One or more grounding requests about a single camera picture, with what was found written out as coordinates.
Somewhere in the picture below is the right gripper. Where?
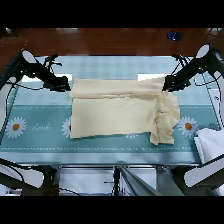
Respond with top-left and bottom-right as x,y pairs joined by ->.
161,74 -> 184,93

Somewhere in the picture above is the black cable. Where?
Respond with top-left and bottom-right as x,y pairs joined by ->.
54,185 -> 82,197
5,81 -> 46,92
194,70 -> 223,88

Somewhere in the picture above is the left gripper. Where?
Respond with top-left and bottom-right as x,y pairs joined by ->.
42,75 -> 72,93

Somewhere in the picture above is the blue round object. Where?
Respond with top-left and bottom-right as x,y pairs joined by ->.
166,31 -> 184,43

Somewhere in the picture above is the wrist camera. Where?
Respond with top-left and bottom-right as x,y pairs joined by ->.
44,53 -> 64,73
171,53 -> 190,73

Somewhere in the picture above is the silver frame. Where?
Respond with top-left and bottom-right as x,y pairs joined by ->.
0,161 -> 224,197

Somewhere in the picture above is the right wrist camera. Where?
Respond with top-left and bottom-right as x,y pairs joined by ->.
171,53 -> 190,73

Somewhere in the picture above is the white garment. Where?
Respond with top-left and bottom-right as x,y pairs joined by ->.
193,127 -> 224,165

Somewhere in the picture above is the pale yellow shirt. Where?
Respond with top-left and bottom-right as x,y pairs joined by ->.
69,76 -> 181,146

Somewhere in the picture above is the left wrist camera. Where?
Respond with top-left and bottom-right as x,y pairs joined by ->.
44,53 -> 64,73

